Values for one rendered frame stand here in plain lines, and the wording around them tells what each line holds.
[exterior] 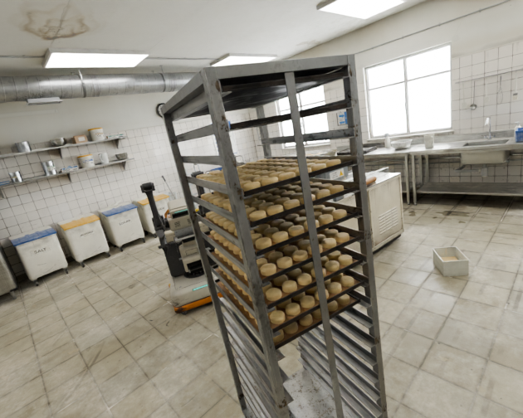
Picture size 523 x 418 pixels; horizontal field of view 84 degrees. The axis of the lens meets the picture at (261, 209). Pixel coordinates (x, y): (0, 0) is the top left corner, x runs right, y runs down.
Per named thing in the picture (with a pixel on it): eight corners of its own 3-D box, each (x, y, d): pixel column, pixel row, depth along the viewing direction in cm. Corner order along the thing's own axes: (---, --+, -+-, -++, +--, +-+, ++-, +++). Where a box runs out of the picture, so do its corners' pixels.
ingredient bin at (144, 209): (153, 240, 556) (141, 201, 535) (142, 235, 604) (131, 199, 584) (178, 230, 588) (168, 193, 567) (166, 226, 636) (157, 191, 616)
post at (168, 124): (241, 410, 169) (159, 108, 123) (246, 407, 170) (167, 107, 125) (243, 414, 166) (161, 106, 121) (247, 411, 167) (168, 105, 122)
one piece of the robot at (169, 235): (173, 279, 340) (153, 211, 318) (217, 264, 356) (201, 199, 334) (174, 291, 309) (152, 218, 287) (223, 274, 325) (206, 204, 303)
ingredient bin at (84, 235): (80, 269, 474) (62, 226, 454) (71, 262, 520) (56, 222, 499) (114, 255, 509) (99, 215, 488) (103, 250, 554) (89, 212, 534)
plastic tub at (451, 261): (432, 261, 302) (432, 248, 298) (456, 260, 296) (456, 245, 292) (442, 276, 274) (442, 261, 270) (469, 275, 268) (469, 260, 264)
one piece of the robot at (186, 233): (176, 250, 288) (170, 230, 282) (203, 242, 296) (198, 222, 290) (178, 255, 273) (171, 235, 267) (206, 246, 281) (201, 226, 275)
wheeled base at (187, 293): (172, 287, 349) (166, 269, 343) (222, 269, 368) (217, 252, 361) (175, 317, 288) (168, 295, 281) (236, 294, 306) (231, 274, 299)
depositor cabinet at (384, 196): (356, 228, 424) (350, 172, 402) (404, 237, 366) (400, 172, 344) (292, 263, 356) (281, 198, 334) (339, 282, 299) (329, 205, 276)
